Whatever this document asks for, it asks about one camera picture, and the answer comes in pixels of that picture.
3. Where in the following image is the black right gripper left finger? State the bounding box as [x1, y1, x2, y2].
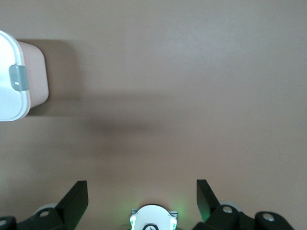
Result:
[0, 181, 89, 230]

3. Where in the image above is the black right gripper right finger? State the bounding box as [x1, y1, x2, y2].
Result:
[193, 179, 297, 230]

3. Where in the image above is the translucent plastic box base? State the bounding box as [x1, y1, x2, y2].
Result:
[16, 40, 50, 113]

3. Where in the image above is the grey lid clip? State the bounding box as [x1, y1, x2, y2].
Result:
[9, 64, 29, 92]

